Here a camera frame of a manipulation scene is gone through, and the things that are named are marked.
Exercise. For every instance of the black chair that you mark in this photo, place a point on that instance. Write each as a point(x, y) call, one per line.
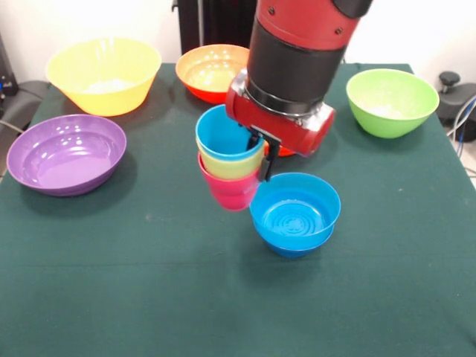
point(22, 100)

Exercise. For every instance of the purple bowl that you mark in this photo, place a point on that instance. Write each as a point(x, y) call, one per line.
point(63, 160)

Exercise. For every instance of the yellow-green cup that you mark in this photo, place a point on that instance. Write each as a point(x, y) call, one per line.
point(230, 168)

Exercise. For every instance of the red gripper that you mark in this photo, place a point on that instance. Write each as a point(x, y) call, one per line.
point(282, 128)

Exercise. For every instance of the red cup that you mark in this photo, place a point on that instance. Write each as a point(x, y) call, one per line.
point(230, 195)

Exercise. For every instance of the light green bowl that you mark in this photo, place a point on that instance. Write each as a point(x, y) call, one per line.
point(394, 108)

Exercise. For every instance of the orange bowl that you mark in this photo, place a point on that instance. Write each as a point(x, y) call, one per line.
point(284, 151)
point(208, 74)

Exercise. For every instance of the black rounded base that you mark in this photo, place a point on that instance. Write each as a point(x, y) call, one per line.
point(455, 106)

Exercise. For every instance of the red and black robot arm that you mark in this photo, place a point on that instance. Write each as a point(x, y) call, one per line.
point(297, 52)

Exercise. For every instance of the dark green tablecloth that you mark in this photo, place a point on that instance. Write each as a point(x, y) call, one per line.
point(238, 297)

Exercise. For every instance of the large yellow bowl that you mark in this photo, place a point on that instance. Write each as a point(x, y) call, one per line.
point(104, 96)

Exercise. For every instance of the light blue bowl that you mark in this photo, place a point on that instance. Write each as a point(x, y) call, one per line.
point(294, 219)

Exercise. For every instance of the dark blue bowl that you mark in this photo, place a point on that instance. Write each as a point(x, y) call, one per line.
point(294, 251)

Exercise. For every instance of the black knob clamp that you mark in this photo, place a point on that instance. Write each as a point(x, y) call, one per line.
point(449, 79)

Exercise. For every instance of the light blue cup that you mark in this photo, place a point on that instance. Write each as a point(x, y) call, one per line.
point(219, 134)

